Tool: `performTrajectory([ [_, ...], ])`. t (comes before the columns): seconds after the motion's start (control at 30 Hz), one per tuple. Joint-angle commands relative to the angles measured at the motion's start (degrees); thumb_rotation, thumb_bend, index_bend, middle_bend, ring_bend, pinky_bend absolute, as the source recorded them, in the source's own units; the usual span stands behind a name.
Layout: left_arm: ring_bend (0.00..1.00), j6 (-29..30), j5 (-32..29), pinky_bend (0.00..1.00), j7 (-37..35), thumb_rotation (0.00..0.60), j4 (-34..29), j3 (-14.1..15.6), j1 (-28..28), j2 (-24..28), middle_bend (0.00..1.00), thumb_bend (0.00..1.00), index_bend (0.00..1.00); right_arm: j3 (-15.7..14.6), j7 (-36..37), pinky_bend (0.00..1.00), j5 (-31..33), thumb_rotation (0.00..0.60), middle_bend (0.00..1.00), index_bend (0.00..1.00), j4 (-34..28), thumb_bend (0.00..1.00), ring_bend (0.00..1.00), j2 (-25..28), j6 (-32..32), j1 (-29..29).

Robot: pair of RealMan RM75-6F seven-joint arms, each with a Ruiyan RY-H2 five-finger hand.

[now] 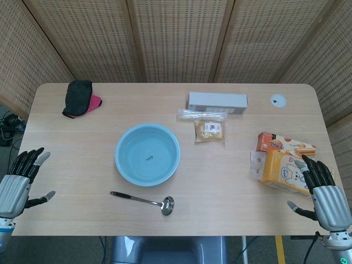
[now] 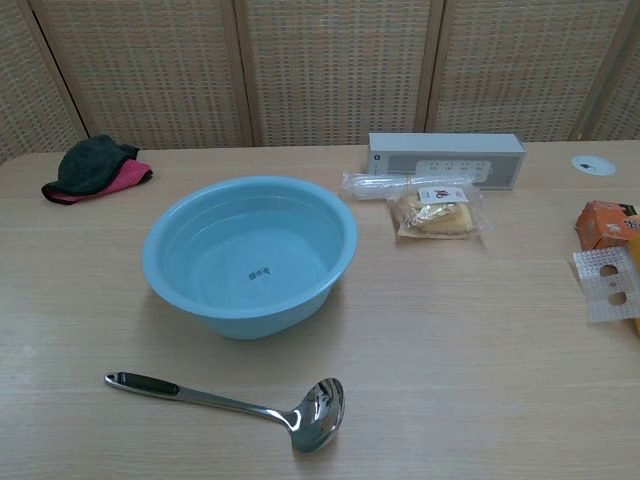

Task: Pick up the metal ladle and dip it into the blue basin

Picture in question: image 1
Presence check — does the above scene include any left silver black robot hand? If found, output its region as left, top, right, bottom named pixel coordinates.
left=0, top=147, right=56, bottom=218

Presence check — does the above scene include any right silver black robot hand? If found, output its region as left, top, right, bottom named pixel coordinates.
left=287, top=155, right=352, bottom=237

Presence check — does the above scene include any metal ladle black handle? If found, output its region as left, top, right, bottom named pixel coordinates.
left=110, top=191, right=175, bottom=216

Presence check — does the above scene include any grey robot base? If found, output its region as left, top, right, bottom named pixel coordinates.
left=111, top=235, right=229, bottom=264

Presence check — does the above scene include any light blue bowl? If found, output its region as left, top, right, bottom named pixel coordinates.
left=114, top=123, right=182, bottom=188

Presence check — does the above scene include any orange egg roll box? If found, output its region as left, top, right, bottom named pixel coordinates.
left=256, top=131, right=316, bottom=158

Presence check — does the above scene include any white table leg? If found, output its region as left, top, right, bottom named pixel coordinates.
left=241, top=235, right=249, bottom=264

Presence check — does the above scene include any black and pink cloth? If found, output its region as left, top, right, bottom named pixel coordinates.
left=62, top=80, right=103, bottom=119

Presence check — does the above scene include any bagged bread snack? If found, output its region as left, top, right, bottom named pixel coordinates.
left=193, top=119, right=227, bottom=145

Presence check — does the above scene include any white power strip box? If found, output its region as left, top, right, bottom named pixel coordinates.
left=188, top=91, right=250, bottom=117

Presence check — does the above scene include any clear plastic bag of straws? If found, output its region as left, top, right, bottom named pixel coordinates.
left=176, top=108, right=229, bottom=122

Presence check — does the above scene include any bamboo folding screen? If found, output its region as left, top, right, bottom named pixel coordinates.
left=0, top=0, right=352, bottom=199

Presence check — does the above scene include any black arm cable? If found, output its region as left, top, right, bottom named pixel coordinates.
left=309, top=231, right=323, bottom=264

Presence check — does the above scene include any black cable bundle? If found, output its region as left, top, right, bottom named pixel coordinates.
left=0, top=112, right=27, bottom=147

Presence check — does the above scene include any white table cable grommet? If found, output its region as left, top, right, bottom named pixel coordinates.
left=269, top=93, right=288, bottom=108

